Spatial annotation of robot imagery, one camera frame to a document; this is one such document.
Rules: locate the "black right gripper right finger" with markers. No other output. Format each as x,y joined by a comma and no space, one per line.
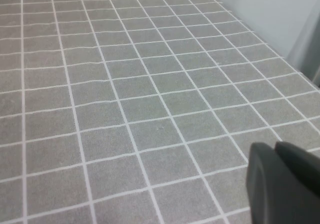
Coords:
302,169

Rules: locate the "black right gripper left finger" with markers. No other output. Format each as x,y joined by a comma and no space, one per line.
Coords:
265,189

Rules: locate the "grey white-grid tablecloth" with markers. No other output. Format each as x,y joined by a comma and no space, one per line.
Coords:
125,109

